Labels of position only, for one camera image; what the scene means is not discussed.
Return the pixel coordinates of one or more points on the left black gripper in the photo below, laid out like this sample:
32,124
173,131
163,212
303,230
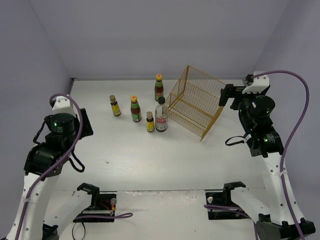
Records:
86,122

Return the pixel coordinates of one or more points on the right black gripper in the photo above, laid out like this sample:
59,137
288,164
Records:
225,96

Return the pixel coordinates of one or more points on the small yellow label bottle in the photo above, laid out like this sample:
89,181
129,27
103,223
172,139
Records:
114,106
150,125

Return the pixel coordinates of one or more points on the sauce bottle yellow cap front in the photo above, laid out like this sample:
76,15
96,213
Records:
135,109

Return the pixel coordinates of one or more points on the sauce bottle yellow cap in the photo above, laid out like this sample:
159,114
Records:
135,109
158,88

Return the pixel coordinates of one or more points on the sauce bottle yellow cap back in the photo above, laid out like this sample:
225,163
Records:
158,88

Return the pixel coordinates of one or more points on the clear bottle black cap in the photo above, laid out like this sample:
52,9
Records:
161,115

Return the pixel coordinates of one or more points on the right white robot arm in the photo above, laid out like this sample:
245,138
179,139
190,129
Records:
282,219

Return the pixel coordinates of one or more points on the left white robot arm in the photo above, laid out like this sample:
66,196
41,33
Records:
42,169

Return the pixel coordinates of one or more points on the gold wire basket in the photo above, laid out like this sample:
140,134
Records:
193,103

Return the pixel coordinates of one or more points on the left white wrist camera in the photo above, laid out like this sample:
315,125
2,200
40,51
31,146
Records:
63,105

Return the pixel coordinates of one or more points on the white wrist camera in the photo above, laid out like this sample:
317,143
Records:
256,83
63,105

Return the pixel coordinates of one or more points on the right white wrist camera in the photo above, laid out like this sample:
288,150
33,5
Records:
256,83

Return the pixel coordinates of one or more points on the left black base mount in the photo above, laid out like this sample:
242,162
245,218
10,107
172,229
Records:
103,207

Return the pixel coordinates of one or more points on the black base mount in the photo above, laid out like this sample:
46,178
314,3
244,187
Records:
219,208
103,207

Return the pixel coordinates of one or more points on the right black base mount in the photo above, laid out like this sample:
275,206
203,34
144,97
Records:
219,208

